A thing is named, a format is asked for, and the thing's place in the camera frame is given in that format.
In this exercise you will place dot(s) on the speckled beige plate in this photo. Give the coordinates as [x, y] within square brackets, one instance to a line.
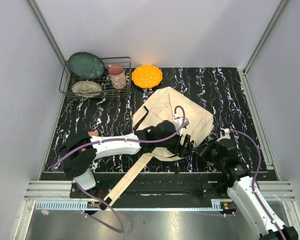
[86, 89]

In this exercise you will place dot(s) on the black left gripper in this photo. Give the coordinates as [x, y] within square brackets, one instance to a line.
[183, 151]

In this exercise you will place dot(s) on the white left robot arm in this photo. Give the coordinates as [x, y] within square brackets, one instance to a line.
[75, 163]

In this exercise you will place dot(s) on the cream canvas backpack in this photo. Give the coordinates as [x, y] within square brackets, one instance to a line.
[164, 104]

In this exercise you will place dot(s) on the grey wire dish rack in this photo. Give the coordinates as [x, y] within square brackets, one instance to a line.
[66, 83]

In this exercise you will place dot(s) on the salmon leather wallet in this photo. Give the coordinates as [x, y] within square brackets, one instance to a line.
[91, 133]

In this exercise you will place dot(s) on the aluminium front rail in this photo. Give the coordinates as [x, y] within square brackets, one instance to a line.
[64, 190]

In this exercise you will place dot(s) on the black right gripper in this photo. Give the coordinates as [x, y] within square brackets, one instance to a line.
[203, 150]

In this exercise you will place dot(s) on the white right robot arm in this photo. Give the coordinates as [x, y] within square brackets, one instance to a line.
[237, 183]

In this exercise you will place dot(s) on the yellow polka dot plate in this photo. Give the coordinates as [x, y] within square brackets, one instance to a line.
[147, 76]

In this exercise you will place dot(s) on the dark teal plate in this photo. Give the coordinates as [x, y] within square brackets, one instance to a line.
[86, 65]

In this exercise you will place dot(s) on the pink ghost pattern mug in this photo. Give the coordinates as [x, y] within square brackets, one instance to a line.
[117, 76]

